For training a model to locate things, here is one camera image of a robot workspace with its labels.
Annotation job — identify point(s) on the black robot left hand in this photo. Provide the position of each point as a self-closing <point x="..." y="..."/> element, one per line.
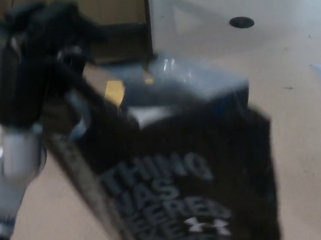
<point x="13" y="76"/>

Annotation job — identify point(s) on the black plastic bag white print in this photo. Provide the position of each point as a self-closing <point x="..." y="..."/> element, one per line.
<point x="193" y="139"/>

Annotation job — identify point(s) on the black round floor cover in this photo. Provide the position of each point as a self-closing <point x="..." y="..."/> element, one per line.
<point x="241" y="22"/>

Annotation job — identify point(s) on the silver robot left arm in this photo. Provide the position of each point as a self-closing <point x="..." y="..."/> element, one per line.
<point x="15" y="160"/>

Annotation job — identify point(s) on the yellow paper sheet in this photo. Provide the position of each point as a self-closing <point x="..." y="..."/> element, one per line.
<point x="114" y="89"/>

